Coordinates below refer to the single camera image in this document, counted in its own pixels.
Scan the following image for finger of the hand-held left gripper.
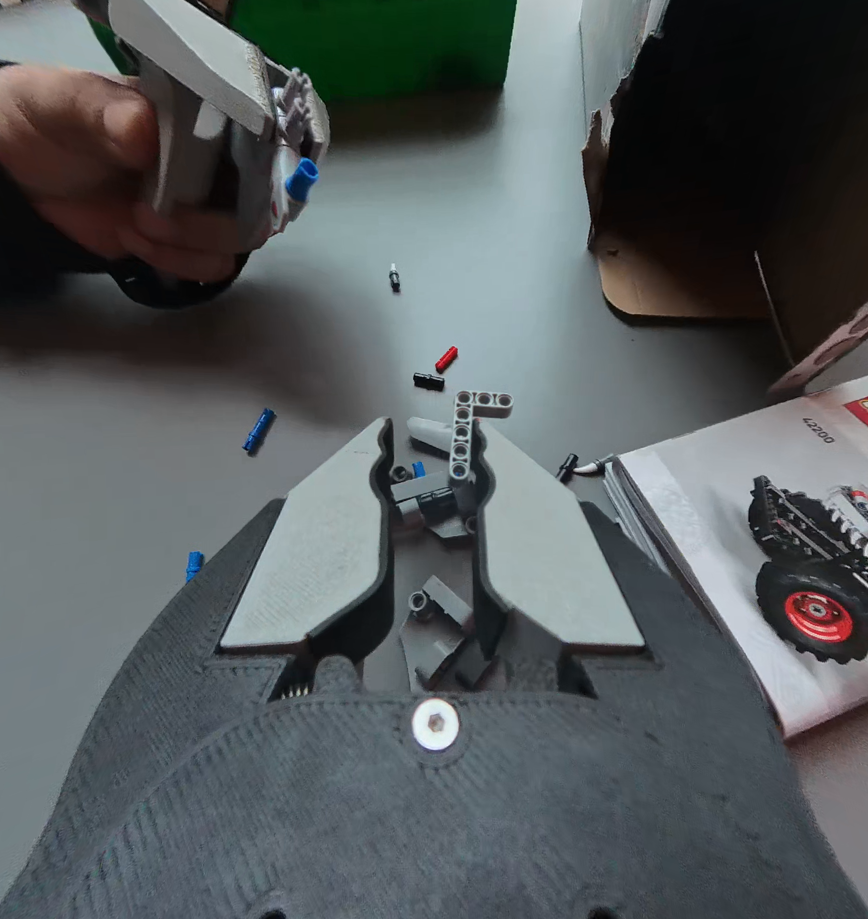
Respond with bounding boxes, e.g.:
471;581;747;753
107;0;278;139

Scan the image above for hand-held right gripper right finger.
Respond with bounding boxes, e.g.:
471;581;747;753
472;420;646;657

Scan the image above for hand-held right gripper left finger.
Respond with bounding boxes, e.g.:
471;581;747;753
219;416;397;659

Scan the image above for grey lego panel subassembly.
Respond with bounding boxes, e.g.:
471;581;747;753
229;67;333;254

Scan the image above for grey LEGO Technic assembly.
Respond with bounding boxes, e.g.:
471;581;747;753
447;389;516;483

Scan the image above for light grey lego panel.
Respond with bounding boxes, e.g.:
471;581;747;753
404;415;454;461

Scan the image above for dark grey lego panel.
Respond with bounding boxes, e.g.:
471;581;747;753
397;573;494;695

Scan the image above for black grey lego subassembly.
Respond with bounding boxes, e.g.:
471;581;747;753
389;461;479;548

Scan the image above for printed cardboard lego box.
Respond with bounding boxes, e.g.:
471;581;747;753
579;0;868;404

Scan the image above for person's left hand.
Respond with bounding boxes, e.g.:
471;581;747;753
0;63;250;284

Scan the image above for green plastic bin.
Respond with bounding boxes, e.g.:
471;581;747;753
84;0;520;103

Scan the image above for white instruction booklet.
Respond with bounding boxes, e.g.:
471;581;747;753
601;369;868;742

